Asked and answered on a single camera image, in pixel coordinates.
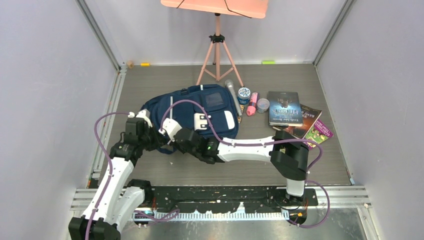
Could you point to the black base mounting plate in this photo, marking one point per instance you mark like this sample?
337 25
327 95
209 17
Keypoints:
227 199

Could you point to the purple magenta booklet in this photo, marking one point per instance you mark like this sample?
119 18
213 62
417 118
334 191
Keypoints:
319 133

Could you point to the brown cover book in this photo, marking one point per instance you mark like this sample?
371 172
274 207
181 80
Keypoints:
310 116

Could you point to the navy blue student backpack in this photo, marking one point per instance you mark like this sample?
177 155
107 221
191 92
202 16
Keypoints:
215 99

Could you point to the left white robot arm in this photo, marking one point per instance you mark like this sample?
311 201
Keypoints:
112 206

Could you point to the dark blue fantasy book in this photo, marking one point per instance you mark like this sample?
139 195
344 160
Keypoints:
284 109

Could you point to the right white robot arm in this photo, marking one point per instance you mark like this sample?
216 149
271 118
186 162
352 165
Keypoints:
287 154

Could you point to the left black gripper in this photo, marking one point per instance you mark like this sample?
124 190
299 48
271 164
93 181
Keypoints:
158 142

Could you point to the pink music stand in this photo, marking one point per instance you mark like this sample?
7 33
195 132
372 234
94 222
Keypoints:
251 9

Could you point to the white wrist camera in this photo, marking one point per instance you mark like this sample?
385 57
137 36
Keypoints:
170 127
143 114

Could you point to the clear small round container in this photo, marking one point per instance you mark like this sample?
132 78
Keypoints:
263 105

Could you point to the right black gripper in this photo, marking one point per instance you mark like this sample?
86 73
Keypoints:
180 149

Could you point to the blue patterned round tin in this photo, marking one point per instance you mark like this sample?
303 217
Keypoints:
244 95

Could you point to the silver microphone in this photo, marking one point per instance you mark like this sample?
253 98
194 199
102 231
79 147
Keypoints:
230 87

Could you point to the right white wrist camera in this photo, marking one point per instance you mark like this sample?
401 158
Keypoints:
170 127

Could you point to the green tape piece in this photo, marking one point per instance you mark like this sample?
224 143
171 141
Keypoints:
268 62

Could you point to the small cork piece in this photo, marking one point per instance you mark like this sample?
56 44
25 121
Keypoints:
130 64

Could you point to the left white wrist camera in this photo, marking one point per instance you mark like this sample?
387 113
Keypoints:
143 114

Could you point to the pink highlighter marker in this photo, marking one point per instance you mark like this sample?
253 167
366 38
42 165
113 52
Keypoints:
252 105

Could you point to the orange calculator toy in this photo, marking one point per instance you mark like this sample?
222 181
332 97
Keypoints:
239 117

